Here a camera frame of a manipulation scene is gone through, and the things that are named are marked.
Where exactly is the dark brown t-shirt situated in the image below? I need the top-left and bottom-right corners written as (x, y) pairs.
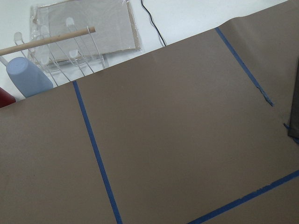
top-left (288, 66), bottom-right (299, 143)

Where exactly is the wooden dowel stick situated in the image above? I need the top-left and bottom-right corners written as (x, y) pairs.
top-left (0, 27), bottom-right (96, 56)

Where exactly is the clear acrylic rack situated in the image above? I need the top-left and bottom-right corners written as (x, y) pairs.
top-left (19, 17), bottom-right (108, 86)

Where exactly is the red cylinder bottle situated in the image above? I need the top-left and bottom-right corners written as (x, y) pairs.
top-left (0, 88), bottom-right (16, 108)

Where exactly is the thin black table cable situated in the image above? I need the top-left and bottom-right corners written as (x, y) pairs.
top-left (140, 0), bottom-right (168, 46)

